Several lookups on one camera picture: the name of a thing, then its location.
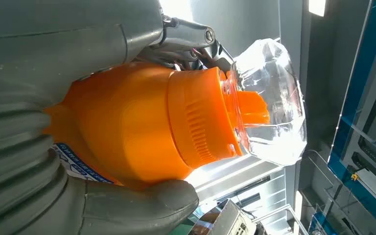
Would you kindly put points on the silver metal rack frame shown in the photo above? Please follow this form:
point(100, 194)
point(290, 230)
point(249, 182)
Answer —
point(259, 181)

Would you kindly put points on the ribbed grey left arm sleeve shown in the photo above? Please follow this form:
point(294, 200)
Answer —
point(13, 155)

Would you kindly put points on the orange bottle with clear cap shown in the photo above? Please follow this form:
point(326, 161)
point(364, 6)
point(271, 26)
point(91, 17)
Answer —
point(133, 120)

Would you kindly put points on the silver metal box device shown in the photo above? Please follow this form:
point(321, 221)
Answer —
point(227, 219)

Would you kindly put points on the bright rectangular ceiling light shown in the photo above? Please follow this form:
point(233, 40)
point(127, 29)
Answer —
point(317, 6)

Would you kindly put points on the small yellow connector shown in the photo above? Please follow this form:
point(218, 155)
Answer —
point(355, 177)

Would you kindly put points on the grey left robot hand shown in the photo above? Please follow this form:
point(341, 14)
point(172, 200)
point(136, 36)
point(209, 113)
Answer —
point(61, 45)

